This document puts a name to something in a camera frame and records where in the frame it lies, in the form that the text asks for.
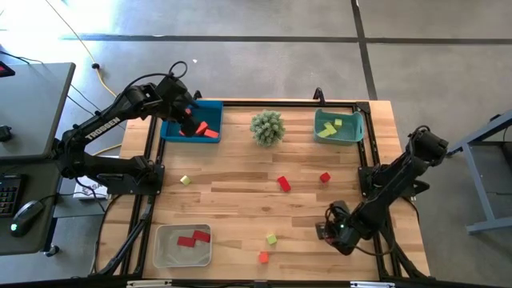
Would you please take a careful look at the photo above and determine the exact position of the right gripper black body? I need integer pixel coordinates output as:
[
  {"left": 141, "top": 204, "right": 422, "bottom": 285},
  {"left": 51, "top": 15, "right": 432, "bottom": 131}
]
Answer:
[{"left": 314, "top": 199, "right": 356, "bottom": 256}]

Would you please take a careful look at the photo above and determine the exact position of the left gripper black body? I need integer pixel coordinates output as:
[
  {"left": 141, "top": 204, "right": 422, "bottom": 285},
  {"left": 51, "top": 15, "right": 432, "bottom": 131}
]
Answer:
[{"left": 162, "top": 78, "right": 198, "bottom": 123}]

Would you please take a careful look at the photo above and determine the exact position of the blue rectangular bin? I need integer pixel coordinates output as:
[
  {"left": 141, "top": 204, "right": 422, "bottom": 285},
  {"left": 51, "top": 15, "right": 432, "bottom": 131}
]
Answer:
[{"left": 159, "top": 99, "right": 224, "bottom": 144}]

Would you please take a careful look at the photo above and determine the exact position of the small potted green plant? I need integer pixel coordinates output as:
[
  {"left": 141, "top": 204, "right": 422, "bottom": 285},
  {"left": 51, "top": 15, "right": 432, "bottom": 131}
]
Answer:
[{"left": 250, "top": 110, "right": 286, "bottom": 147}]

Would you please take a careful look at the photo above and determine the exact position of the teal plastic bin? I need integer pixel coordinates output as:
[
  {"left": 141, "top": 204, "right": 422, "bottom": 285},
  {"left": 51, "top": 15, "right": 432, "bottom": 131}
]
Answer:
[{"left": 314, "top": 107, "right": 366, "bottom": 146}]

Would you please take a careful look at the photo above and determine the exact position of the white printed box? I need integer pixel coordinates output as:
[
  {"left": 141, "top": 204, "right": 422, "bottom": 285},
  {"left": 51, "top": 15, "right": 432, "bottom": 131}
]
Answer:
[{"left": 73, "top": 182, "right": 110, "bottom": 200}]

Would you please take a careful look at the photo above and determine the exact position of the black rig crossbeam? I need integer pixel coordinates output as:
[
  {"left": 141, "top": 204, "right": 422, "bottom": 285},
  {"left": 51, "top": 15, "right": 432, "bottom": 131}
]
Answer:
[{"left": 0, "top": 274, "right": 512, "bottom": 288}]

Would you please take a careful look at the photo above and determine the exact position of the clear plastic tray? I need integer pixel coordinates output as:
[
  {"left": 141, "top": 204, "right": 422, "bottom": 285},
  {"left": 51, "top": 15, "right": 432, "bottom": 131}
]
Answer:
[{"left": 151, "top": 222, "right": 213, "bottom": 269}]

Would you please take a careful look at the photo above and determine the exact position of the dark grey keyboard desk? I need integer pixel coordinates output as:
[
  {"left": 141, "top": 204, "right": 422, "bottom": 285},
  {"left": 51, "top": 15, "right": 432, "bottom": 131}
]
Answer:
[{"left": 0, "top": 158, "right": 67, "bottom": 255}]

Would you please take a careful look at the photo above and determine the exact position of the black computer mouse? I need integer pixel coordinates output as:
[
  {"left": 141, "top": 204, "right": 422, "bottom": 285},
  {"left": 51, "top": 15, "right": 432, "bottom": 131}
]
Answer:
[{"left": 10, "top": 199, "right": 45, "bottom": 238}]

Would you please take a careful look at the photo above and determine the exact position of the black backlit keyboard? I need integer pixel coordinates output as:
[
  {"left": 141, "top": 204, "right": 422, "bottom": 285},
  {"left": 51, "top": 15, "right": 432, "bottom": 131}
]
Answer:
[{"left": 0, "top": 174, "right": 23, "bottom": 219}]

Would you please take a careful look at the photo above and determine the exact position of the silver bracket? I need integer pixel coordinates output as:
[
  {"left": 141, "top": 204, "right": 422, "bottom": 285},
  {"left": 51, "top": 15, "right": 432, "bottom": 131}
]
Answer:
[
  {"left": 350, "top": 281, "right": 396, "bottom": 288},
  {"left": 126, "top": 280, "right": 173, "bottom": 288}
]

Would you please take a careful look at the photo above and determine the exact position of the yellow floor cable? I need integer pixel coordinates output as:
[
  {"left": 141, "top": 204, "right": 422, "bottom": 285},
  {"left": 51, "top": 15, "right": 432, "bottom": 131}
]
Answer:
[{"left": 42, "top": 0, "right": 132, "bottom": 156}]

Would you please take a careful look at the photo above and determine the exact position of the black aluminium table frame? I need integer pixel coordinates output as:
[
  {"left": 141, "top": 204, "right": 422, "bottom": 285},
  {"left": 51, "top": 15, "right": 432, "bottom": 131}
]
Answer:
[{"left": 90, "top": 98, "right": 430, "bottom": 281}]

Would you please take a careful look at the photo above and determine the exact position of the black floor cable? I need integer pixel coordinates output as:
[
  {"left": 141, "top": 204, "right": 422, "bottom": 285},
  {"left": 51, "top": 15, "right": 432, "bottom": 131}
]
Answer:
[{"left": 0, "top": 50, "right": 130, "bottom": 131}]

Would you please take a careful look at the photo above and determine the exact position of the blue-grey table leg frame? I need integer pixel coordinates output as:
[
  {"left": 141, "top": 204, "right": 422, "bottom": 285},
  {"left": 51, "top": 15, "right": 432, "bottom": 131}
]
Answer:
[{"left": 439, "top": 111, "right": 512, "bottom": 235}]

